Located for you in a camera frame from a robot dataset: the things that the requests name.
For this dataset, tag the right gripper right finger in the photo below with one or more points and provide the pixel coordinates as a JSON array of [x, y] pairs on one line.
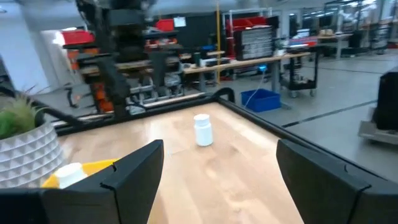
[[320, 193]]

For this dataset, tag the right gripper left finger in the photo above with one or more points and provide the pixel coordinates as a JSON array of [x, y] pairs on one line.
[[130, 186]]

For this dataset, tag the white pill bottle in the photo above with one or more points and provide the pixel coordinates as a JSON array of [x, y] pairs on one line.
[[203, 133], [70, 175]]

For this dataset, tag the yellow plastic basket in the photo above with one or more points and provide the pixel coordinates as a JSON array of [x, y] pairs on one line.
[[96, 166]]

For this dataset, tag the grey pallet platform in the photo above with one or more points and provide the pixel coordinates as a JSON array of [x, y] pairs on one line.
[[377, 133]]

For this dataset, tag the orange machine part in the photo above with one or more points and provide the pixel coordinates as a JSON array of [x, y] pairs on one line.
[[104, 99]]

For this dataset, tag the succulent plant in white pot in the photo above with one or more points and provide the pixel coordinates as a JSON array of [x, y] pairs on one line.
[[28, 152]]

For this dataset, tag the blue plastic bin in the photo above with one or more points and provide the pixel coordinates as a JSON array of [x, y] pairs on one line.
[[261, 101]]

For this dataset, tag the black wheeled cart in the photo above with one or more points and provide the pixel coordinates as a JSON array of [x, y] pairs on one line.
[[303, 84]]

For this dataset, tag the black boxy machine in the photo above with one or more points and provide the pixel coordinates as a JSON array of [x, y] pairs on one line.
[[388, 99]]

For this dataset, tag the long wooden workbench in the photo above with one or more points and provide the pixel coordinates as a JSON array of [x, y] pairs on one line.
[[245, 63]]

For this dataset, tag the large red bin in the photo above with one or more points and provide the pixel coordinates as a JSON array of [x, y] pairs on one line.
[[77, 37]]

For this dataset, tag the grey parts drawer cabinet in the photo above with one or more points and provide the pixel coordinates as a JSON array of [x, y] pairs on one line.
[[255, 43]]

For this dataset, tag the small red bin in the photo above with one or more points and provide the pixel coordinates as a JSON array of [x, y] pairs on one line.
[[164, 25]]

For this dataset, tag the red storage rack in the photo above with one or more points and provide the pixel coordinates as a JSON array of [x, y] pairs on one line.
[[245, 22]]

